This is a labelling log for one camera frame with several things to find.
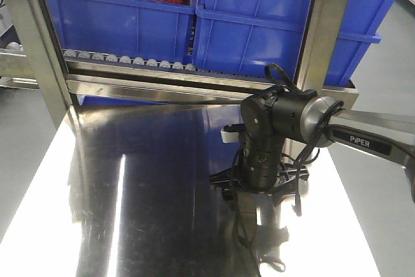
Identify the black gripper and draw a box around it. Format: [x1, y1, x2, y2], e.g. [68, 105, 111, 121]
[209, 136, 308, 206]

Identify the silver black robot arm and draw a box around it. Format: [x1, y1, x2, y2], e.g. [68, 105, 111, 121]
[210, 87, 414, 203]

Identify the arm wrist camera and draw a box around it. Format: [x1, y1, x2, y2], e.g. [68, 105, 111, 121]
[220, 124, 246, 143]

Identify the right blue plastic bin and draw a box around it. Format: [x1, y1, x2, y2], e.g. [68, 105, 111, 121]
[193, 0, 395, 86]

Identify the steel roller rack frame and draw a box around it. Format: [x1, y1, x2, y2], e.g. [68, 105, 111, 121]
[1, 0, 359, 125]

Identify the blue plastic bin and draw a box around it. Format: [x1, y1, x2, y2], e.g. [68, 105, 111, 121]
[45, 0, 196, 62]
[193, 0, 395, 86]

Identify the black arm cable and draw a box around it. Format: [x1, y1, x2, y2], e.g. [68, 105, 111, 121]
[226, 62, 346, 277]

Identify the left blue plastic bin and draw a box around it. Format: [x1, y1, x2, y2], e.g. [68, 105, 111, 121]
[45, 0, 196, 62]

